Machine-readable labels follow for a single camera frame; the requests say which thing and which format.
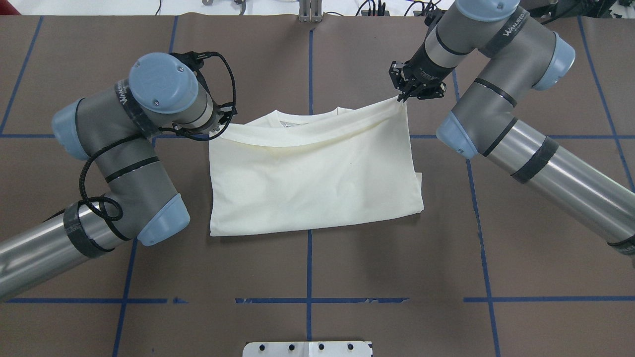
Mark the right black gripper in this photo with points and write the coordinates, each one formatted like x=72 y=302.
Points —
x=425 y=71

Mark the cream cat print t-shirt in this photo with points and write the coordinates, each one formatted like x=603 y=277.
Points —
x=284 y=172

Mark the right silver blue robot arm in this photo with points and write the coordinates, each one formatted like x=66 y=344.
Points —
x=523 y=55

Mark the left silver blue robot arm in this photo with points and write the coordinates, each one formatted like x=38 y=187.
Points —
x=125 y=191

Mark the aluminium frame post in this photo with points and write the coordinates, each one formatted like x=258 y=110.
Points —
x=310 y=11

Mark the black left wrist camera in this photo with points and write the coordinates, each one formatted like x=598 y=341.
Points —
x=221 y=115

